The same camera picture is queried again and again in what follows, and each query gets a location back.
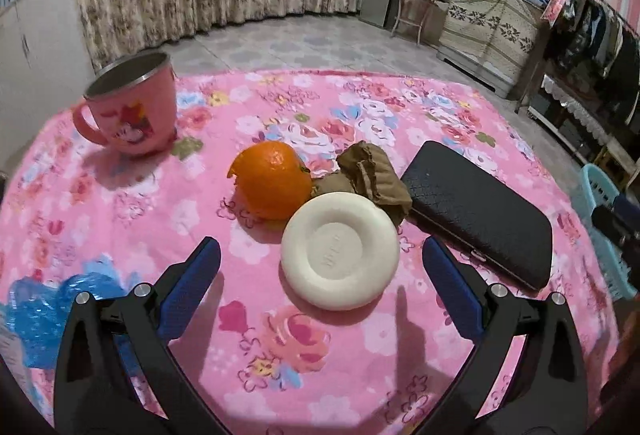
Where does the white cabinet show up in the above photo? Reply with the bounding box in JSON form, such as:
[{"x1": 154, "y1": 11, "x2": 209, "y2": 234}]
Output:
[{"x1": 0, "y1": 0, "x2": 101, "y2": 171}]

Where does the cloth-covered chest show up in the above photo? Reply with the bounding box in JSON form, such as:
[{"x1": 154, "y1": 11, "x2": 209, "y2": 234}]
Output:
[{"x1": 437, "y1": 0, "x2": 546, "y2": 98}]

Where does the white round disc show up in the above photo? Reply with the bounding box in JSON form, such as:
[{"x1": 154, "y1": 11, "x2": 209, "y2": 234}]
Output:
[{"x1": 280, "y1": 192, "x2": 401, "y2": 312}]

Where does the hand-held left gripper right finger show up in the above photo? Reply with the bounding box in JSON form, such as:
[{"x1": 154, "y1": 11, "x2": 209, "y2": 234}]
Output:
[{"x1": 421, "y1": 236, "x2": 588, "y2": 435}]

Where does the pink floral tablecloth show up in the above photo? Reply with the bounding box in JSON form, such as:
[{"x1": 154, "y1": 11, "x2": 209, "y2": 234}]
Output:
[{"x1": 0, "y1": 69, "x2": 626, "y2": 435}]

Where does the clothes rack with hanging clothes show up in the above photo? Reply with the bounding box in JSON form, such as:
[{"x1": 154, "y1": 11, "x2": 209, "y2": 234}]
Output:
[{"x1": 540, "y1": 0, "x2": 640, "y2": 136}]

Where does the wooden stool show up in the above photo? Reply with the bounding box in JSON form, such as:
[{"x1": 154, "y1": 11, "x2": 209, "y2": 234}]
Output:
[{"x1": 595, "y1": 135, "x2": 640, "y2": 188}]

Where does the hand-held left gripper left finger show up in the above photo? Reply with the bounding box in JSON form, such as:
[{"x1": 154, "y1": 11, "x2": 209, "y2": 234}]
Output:
[{"x1": 52, "y1": 236, "x2": 223, "y2": 435}]

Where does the black textured case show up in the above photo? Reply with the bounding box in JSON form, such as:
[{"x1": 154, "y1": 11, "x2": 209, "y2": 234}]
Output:
[{"x1": 400, "y1": 140, "x2": 554, "y2": 291}]

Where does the pink cartoon mug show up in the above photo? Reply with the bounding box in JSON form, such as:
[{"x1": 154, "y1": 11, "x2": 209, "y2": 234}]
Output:
[{"x1": 72, "y1": 51, "x2": 178, "y2": 158}]

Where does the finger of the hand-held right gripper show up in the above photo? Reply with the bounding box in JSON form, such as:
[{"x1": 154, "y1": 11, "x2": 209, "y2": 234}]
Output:
[{"x1": 591, "y1": 194, "x2": 640, "y2": 261}]

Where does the orange fruit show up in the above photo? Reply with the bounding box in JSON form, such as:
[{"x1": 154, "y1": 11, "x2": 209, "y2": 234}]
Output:
[{"x1": 226, "y1": 140, "x2": 313, "y2": 222}]

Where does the light blue plastic basket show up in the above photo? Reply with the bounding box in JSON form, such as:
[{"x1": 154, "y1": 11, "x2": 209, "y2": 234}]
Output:
[{"x1": 572, "y1": 164, "x2": 640, "y2": 301}]

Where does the lace-covered low shelf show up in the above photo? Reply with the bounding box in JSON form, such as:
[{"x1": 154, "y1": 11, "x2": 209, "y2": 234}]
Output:
[{"x1": 527, "y1": 75, "x2": 621, "y2": 166}]

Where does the olive brown cloth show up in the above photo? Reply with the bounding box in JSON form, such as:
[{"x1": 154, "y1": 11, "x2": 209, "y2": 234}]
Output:
[{"x1": 336, "y1": 140, "x2": 413, "y2": 226}]

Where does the blue plastic bag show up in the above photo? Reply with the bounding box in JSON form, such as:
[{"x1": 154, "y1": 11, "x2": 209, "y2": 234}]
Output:
[{"x1": 0, "y1": 255, "x2": 136, "y2": 371}]

